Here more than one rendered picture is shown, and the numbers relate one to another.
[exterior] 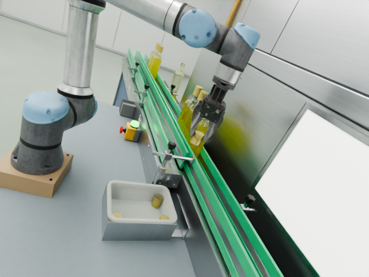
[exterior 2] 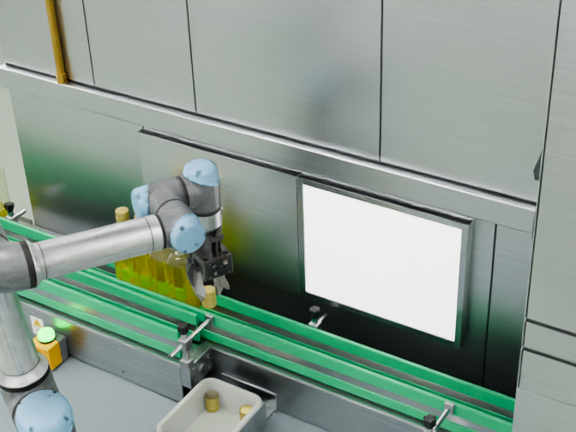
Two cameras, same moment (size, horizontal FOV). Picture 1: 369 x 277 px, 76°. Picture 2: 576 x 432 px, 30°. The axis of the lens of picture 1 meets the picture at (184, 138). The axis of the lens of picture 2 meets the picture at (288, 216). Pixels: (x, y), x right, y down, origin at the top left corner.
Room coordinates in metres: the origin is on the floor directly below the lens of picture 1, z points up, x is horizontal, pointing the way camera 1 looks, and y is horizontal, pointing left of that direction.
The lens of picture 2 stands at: (-1.14, 0.79, 2.58)
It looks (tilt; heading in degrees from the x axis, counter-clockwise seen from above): 32 degrees down; 331
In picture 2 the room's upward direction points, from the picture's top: 2 degrees counter-clockwise
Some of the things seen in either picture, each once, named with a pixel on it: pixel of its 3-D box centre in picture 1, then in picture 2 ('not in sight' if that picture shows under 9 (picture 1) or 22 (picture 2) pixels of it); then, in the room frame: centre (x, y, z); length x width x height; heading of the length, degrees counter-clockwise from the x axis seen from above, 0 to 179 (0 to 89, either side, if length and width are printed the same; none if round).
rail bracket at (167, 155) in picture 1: (172, 158); (190, 339); (0.75, 0.01, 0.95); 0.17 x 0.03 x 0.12; 118
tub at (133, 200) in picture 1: (138, 209); (211, 427); (0.61, 0.04, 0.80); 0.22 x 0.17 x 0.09; 118
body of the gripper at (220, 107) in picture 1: (215, 99); (209, 249); (0.71, -0.04, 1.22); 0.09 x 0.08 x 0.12; 179
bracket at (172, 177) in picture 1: (168, 178); (197, 366); (0.76, -0.01, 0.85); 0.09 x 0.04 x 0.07; 118
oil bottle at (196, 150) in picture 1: (196, 139); (183, 285); (0.91, -0.05, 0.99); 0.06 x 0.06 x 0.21; 28
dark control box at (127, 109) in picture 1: (127, 108); not in sight; (1.35, 0.40, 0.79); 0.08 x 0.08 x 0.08; 28
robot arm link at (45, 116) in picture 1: (46, 116); (46, 428); (0.62, 0.42, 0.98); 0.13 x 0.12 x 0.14; 176
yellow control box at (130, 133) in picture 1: (131, 132); (48, 350); (1.10, 0.27, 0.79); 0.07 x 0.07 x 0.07; 28
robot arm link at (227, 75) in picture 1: (228, 75); (206, 216); (0.72, -0.04, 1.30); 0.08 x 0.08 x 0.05
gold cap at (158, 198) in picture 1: (157, 200); (212, 401); (0.69, 0.00, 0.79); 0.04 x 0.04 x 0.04
